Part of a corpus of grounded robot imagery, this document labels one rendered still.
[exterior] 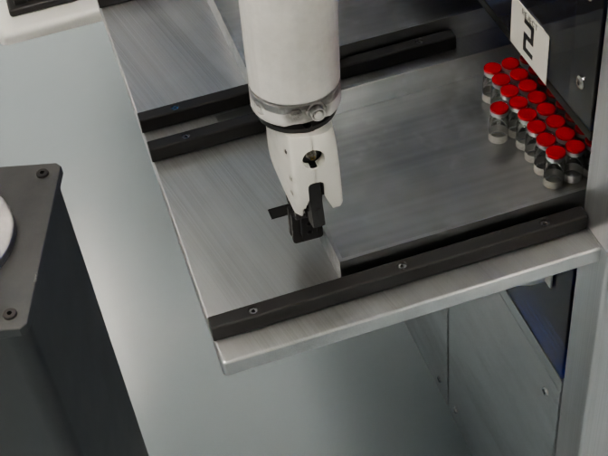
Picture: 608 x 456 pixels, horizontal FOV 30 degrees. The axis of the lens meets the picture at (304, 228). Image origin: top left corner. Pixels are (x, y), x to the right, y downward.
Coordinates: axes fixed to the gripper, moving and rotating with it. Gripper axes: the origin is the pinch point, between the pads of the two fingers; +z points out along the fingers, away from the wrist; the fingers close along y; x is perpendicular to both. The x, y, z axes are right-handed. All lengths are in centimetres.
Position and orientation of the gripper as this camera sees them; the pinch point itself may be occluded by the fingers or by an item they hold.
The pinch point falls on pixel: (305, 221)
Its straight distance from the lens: 115.5
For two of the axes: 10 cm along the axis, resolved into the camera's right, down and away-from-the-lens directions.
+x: -9.5, 2.5, -1.7
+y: -3.0, -6.7, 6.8
